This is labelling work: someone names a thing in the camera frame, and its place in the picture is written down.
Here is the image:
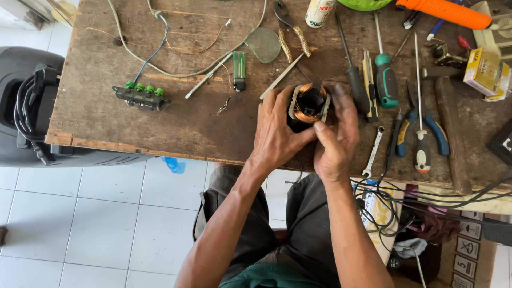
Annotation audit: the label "person's right hand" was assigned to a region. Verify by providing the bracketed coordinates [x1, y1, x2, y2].
[313, 83, 361, 185]

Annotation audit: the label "person's left hand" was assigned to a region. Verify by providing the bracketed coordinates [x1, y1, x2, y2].
[249, 85, 321, 171]

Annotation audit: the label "motor stator with copper winding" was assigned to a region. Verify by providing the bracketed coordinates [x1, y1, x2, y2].
[288, 83, 332, 125]

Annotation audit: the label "small silver wrench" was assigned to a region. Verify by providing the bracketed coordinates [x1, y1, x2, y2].
[362, 126, 385, 178]

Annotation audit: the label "flat metal file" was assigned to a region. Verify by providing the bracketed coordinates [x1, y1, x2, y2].
[259, 52, 306, 101]

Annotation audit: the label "yellow black utility knife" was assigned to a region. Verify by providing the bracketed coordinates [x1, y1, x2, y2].
[362, 48, 379, 123]

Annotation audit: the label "green transparent lighter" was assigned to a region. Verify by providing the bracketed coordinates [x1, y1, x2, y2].
[233, 51, 247, 93]

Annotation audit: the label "red black white screwdriver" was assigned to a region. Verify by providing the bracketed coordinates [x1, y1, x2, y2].
[413, 32, 432, 174]

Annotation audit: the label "slim metal rod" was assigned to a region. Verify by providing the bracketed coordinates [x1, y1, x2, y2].
[184, 52, 234, 100]

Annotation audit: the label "round glass lens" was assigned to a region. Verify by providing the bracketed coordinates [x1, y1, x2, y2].
[243, 27, 282, 64]

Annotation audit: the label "blue plastic scrap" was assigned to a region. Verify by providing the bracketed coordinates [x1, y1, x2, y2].
[161, 156, 186, 175]

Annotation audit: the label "white plastic bottle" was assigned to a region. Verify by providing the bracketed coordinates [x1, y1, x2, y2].
[305, 0, 337, 29]

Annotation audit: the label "metal clamp part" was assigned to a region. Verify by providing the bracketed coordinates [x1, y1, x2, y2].
[425, 38, 469, 69]

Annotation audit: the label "person's green shirt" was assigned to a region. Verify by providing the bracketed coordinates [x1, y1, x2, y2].
[219, 263, 325, 288]

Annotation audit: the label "green plastic bowl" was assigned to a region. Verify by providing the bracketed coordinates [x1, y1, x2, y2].
[337, 0, 395, 12]

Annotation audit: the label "blue pen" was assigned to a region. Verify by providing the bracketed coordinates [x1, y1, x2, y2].
[426, 0, 461, 41]

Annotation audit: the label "black meter device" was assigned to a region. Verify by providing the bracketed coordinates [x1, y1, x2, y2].
[487, 119, 512, 167]

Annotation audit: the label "yellow cardboard box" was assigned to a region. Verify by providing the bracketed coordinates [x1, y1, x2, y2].
[463, 47, 512, 101]

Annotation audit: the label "brown printed cardboard carton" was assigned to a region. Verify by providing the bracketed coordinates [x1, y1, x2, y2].
[438, 211, 512, 288]

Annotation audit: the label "cream plastic appliance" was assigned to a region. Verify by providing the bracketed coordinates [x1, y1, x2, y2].
[471, 0, 512, 61]

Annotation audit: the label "black speaker cabinet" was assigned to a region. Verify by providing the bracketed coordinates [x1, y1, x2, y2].
[0, 46, 155, 168]

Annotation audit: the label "small metal clip with wire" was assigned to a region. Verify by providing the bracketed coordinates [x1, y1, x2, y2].
[211, 60, 233, 117]

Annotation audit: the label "tangle of black cables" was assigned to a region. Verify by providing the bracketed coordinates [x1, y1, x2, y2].
[354, 166, 512, 245]

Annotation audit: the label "black handled long screwdriver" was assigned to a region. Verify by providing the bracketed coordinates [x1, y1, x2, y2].
[335, 10, 371, 115]

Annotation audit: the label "teal handled screwdriver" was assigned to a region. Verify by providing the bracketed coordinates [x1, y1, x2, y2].
[373, 11, 400, 109]

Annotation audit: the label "blue yellow handled pliers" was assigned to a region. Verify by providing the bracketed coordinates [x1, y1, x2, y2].
[395, 80, 450, 158]

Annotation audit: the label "hammer with wooden handle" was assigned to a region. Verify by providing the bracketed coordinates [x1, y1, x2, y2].
[421, 66, 473, 195]

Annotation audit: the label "pliers with woven handles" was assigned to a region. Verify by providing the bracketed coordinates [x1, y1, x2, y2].
[274, 0, 312, 64]

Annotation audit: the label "thin copper wire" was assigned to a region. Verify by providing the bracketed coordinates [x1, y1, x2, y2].
[86, 18, 233, 55]

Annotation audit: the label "black switch block green buttons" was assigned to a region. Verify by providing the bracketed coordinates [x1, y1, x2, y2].
[112, 81, 171, 112]

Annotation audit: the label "blue wire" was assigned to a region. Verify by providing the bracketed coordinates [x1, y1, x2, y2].
[133, 23, 170, 84]

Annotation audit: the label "grey cable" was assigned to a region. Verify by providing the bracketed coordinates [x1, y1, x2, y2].
[107, 0, 268, 79]

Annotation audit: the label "orange ribbed tool handle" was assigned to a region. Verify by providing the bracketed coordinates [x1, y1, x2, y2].
[395, 0, 493, 31]

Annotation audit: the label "coiled black power cord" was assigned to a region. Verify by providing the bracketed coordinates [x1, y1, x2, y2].
[13, 63, 61, 166]

